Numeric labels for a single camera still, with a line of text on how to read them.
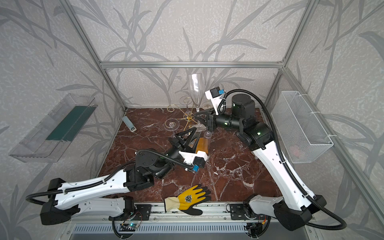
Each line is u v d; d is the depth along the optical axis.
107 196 0.45
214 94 0.49
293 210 0.38
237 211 0.73
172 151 0.49
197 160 0.45
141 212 0.73
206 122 0.53
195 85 0.54
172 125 0.68
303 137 0.61
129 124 1.05
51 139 0.63
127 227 0.72
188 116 0.74
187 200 0.75
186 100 0.79
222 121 0.51
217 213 0.75
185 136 0.50
